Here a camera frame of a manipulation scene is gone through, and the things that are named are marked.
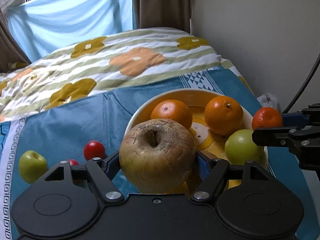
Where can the small mandarin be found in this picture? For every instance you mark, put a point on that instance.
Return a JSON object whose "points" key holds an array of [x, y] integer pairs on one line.
{"points": [[267, 118]]}

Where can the light blue window sheet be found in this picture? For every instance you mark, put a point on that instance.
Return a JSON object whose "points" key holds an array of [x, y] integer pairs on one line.
{"points": [[70, 20]]}

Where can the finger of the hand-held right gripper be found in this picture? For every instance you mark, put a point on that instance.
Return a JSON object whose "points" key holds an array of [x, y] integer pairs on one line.
{"points": [[270, 136], [292, 118]]}

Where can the large orange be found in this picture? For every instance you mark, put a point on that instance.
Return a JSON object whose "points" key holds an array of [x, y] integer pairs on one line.
{"points": [[224, 115], [172, 113]]}

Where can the floral pillow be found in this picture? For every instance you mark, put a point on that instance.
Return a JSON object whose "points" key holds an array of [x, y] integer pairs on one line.
{"points": [[16, 65]]}

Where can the white plastic bag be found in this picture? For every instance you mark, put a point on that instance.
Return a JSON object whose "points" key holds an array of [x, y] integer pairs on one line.
{"points": [[268, 100]]}

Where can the yellow oval bowl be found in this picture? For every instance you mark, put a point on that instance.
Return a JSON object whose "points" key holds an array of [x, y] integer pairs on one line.
{"points": [[197, 100]]}

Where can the floral striped blanket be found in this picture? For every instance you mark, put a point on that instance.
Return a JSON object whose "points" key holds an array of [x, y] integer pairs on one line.
{"points": [[120, 55]]}

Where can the green apple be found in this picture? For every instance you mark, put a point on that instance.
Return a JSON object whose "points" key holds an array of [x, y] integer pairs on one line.
{"points": [[32, 166], [243, 147]]}

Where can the wrinkled brown apple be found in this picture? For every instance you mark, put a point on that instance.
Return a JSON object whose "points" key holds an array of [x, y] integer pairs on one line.
{"points": [[157, 160]]}

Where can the red cherry tomato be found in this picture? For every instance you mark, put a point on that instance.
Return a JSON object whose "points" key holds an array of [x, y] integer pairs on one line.
{"points": [[94, 150], [73, 162]]}

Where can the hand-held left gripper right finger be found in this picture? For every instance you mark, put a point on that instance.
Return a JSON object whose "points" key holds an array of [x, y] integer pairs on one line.
{"points": [[201, 165]]}

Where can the blue patterned tablecloth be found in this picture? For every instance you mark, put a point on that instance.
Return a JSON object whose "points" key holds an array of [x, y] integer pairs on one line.
{"points": [[75, 120]]}

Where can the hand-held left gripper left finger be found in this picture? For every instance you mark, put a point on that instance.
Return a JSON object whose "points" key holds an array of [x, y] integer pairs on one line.
{"points": [[113, 166]]}

